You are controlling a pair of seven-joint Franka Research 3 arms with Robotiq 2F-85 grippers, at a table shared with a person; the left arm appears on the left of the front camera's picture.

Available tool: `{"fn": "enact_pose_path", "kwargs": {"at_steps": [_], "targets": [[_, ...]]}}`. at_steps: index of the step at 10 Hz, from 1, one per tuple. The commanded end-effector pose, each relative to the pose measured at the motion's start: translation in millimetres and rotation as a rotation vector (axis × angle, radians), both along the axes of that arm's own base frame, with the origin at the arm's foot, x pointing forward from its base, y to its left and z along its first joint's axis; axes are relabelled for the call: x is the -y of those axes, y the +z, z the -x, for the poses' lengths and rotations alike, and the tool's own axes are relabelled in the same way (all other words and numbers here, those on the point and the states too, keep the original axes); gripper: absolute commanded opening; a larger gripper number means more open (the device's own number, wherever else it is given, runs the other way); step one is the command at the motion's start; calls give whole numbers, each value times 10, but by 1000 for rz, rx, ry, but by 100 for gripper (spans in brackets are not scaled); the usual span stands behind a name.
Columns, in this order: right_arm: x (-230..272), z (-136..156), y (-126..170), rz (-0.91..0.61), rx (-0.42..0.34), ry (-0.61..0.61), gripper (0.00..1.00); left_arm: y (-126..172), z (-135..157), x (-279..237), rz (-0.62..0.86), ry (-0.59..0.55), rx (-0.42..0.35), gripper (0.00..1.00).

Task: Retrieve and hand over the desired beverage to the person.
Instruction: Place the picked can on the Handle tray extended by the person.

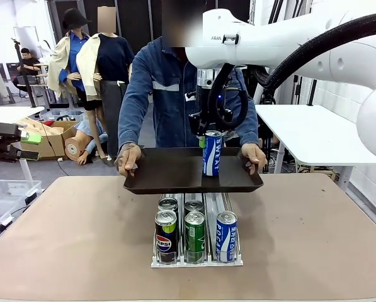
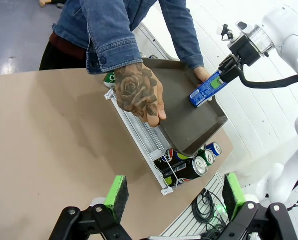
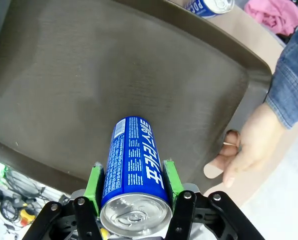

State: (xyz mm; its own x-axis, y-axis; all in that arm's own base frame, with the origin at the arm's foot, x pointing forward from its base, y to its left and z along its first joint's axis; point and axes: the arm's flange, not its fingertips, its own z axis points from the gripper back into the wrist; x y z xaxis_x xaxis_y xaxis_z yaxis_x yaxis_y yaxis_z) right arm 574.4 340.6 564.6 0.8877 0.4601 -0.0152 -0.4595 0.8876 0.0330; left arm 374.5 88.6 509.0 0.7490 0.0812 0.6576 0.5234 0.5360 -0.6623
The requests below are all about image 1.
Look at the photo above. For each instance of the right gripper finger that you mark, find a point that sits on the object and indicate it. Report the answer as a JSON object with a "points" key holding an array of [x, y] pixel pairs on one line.
{"points": [[228, 121], [199, 129]]}

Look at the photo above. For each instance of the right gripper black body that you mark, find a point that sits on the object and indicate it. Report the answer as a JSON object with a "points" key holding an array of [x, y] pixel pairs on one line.
{"points": [[203, 100]]}

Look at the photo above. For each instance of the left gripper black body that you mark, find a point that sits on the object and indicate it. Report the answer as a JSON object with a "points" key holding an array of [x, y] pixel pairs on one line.
{"points": [[0, 130]]}

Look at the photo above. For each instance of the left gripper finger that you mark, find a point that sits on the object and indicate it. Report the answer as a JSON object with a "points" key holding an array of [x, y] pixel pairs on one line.
{"points": [[31, 137], [24, 154]]}

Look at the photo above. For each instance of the blue Pocari Sweat can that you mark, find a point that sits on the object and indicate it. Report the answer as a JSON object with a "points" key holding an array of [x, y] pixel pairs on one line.
{"points": [[212, 157], [226, 239]]}

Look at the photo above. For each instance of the dark brown serving tray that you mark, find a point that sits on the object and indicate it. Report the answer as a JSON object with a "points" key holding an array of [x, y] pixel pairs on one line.
{"points": [[168, 173]]}

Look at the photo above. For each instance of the green Chilsung cider can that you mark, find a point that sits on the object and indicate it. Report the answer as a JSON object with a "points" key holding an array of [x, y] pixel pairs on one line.
{"points": [[193, 206], [194, 239]]}

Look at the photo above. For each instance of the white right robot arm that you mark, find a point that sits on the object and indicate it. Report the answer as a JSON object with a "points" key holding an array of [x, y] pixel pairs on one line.
{"points": [[269, 41]]}

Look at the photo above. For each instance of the person's right sleeved forearm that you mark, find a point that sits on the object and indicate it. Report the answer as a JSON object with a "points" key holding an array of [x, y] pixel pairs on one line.
{"points": [[129, 126]]}

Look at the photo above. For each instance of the person's left sleeved forearm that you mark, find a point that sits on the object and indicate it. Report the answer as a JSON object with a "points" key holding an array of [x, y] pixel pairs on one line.
{"points": [[249, 132]]}

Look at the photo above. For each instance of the person in denim jacket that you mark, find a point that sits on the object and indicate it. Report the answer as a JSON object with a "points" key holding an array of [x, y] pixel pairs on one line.
{"points": [[172, 104]]}

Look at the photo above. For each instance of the person's left hand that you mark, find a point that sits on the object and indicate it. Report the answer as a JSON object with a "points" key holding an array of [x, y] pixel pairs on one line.
{"points": [[255, 157]]}

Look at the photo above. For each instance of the person's right hand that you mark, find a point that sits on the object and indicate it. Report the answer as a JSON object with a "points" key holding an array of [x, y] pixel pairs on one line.
{"points": [[128, 158]]}

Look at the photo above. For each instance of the small white side table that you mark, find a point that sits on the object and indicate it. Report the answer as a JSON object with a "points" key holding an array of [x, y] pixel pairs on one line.
{"points": [[8, 113]]}

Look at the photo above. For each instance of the brown cardboard box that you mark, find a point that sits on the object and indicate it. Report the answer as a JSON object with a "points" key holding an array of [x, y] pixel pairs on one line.
{"points": [[53, 144]]}

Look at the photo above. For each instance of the mannequin lying in blue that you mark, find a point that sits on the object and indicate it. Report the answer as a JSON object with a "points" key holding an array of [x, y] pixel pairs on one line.
{"points": [[80, 141]]}

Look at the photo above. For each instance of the black tripod stand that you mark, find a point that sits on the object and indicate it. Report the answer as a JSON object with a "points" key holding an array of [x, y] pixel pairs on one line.
{"points": [[24, 75]]}

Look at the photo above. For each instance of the seated man in black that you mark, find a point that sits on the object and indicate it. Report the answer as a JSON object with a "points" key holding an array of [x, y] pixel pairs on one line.
{"points": [[28, 64]]}

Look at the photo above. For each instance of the white can dispenser rack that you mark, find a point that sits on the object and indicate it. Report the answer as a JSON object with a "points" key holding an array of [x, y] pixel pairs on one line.
{"points": [[211, 204]]}

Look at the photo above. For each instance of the black Pepsi can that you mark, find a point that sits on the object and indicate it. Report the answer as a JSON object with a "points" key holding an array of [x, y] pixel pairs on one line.
{"points": [[166, 242], [167, 204]]}

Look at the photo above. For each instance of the large white table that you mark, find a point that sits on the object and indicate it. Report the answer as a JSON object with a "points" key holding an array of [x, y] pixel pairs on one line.
{"points": [[310, 132]]}

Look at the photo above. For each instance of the black light stand pole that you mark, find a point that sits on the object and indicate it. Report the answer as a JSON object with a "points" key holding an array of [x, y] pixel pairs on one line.
{"points": [[312, 92]]}

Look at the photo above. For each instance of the mannequin in blue shirt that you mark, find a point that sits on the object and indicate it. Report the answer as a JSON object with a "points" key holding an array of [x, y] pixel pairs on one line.
{"points": [[76, 53]]}

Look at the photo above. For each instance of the mannequin in navy top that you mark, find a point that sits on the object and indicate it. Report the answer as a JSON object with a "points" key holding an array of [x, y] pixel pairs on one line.
{"points": [[112, 56]]}

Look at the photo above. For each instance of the black brimmed hat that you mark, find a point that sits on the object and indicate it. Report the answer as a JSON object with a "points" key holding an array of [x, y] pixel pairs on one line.
{"points": [[74, 19]]}

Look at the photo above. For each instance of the black camera tripod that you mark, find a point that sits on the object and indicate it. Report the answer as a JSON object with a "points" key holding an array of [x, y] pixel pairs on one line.
{"points": [[267, 97]]}

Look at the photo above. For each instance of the black mannequin base plate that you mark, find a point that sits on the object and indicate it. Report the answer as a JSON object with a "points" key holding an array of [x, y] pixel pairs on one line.
{"points": [[109, 161]]}

